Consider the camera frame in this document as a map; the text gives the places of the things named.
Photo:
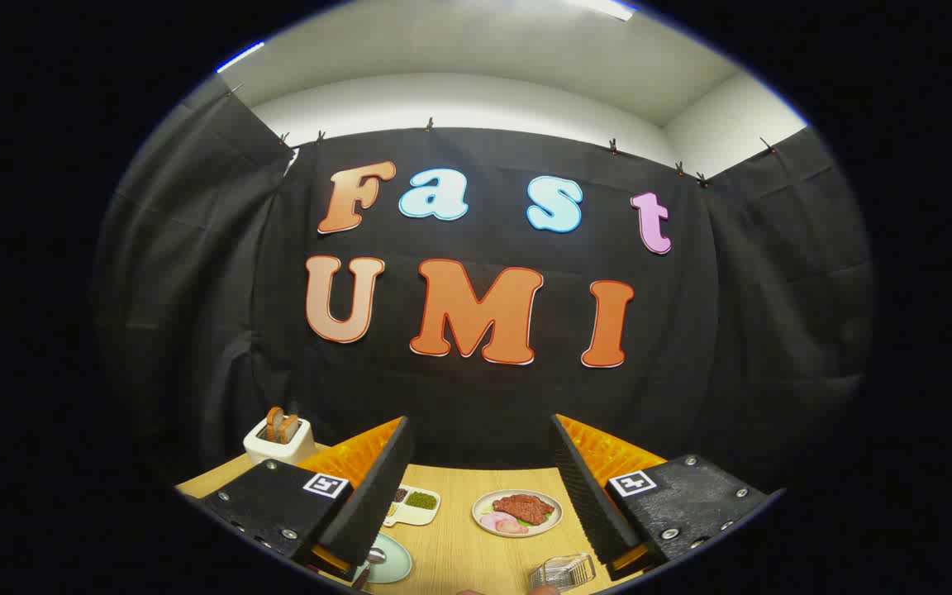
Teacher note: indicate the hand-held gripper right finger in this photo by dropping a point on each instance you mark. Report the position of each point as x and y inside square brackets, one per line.
[587, 487]

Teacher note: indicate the pink ham slices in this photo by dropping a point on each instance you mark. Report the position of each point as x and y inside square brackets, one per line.
[501, 522]

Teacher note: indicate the white oval plate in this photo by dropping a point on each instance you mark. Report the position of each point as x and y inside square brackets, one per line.
[546, 521]

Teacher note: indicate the ceiling light strip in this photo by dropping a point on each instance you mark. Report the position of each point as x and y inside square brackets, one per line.
[240, 56]
[608, 8]

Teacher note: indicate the white toaster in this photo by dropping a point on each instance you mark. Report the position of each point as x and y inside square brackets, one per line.
[273, 450]

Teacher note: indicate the pile of green beans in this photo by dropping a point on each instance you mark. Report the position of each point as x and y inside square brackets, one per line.
[421, 499]

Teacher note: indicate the pale green round plate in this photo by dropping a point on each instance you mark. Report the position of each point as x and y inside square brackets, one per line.
[395, 566]

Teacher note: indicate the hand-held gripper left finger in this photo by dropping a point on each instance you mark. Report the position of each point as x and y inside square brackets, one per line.
[373, 487]

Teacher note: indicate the white divided tray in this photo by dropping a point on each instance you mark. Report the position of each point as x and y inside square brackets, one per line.
[420, 514]

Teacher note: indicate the toasted bread slice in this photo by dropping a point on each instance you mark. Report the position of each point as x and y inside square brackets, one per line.
[274, 423]
[288, 429]

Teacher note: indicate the brown cooked steak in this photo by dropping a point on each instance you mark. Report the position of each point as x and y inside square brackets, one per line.
[523, 506]

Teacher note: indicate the row of small cloth clips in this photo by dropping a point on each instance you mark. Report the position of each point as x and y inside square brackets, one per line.
[429, 125]

